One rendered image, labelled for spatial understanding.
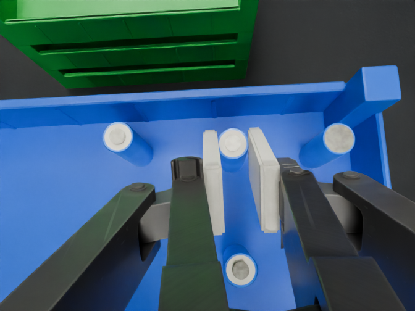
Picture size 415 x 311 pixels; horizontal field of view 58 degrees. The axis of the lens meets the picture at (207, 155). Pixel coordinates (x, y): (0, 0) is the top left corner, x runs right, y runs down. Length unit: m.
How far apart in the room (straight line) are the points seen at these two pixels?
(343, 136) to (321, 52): 0.46
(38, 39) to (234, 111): 0.31
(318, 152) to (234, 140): 0.05
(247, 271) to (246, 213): 0.07
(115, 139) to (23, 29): 0.30
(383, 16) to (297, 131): 0.47
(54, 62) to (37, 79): 0.13
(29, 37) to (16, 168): 0.24
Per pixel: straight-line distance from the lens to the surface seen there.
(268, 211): 0.15
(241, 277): 0.21
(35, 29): 0.50
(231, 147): 0.21
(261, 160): 0.15
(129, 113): 0.26
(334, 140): 0.22
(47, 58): 0.57
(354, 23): 0.71
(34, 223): 0.30
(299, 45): 0.67
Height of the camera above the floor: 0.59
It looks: 81 degrees down
